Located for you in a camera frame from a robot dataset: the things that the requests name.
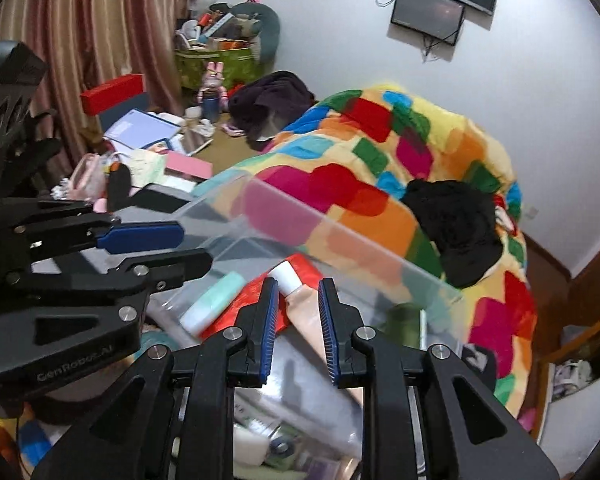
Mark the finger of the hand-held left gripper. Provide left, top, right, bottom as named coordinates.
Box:
left=0, top=197, right=187, bottom=262
left=0, top=247, right=215, bottom=387

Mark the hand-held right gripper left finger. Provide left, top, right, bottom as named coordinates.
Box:
left=30, top=276, right=281, bottom=480

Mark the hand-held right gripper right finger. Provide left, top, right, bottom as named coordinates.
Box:
left=317, top=276, right=561, bottom=480

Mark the beige cream tube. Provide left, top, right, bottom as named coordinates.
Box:
left=269, top=261, right=366, bottom=411

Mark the clear plastic bin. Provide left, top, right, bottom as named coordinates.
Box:
left=145, top=167, right=468, bottom=480

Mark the red packet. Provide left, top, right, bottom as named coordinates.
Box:
left=200, top=252, right=326, bottom=341

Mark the mint green tube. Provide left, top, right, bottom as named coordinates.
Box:
left=180, top=271, right=248, bottom=337

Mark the pale green box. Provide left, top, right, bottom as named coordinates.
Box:
left=127, top=149, right=168, bottom=186

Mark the pink pouch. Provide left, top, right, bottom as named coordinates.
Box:
left=70, top=154, right=111, bottom=201

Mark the pink box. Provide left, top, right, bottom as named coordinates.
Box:
left=162, top=152, right=215, bottom=181

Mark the red box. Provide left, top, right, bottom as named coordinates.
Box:
left=80, top=74, right=145, bottom=116

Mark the blue notebook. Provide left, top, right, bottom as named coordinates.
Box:
left=103, top=109, right=181, bottom=151

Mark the striped curtain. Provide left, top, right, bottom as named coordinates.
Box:
left=0, top=0, right=216, bottom=161

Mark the pink bunny bottle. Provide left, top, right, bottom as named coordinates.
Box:
left=197, top=61, right=229, bottom=123

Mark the colourful patchwork blanket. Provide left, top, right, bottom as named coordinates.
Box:
left=195, top=80, right=538, bottom=418

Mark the black cloth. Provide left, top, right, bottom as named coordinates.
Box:
left=402, top=178, right=503, bottom=288

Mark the green storage box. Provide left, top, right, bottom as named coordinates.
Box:
left=174, top=42, right=256, bottom=92

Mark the dark clothing pile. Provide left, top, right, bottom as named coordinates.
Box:
left=227, top=71, right=317, bottom=151

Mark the grey plush cushion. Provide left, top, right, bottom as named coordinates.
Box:
left=230, top=0, right=281, bottom=63

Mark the wardrobe with shelves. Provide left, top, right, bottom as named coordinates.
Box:
left=535, top=305, right=600, bottom=456

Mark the wooden door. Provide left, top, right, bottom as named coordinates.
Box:
left=562, top=245, right=600, bottom=341

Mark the small wall screen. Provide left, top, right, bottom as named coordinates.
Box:
left=390, top=0, right=466, bottom=47

